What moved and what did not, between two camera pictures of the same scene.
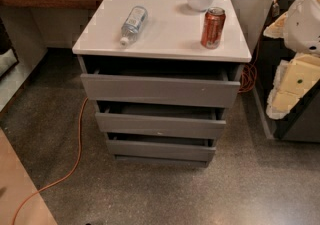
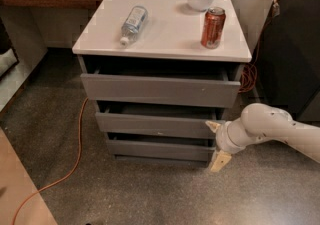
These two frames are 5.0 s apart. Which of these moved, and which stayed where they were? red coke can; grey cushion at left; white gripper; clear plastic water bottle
Moved: white gripper
Stayed: grey cushion at left; clear plastic water bottle; red coke can
